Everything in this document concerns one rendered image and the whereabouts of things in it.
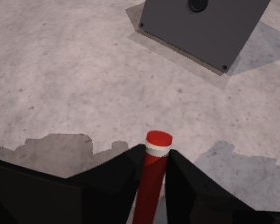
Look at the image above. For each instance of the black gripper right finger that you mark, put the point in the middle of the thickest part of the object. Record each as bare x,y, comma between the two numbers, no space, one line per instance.
192,198

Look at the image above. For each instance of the grey sloped panel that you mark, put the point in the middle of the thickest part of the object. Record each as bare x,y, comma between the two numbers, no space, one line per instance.
213,30

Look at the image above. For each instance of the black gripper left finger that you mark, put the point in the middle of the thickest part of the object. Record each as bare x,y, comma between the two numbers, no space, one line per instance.
102,195

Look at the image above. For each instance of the red peg with grey band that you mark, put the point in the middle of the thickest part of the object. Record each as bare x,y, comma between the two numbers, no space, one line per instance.
158,144

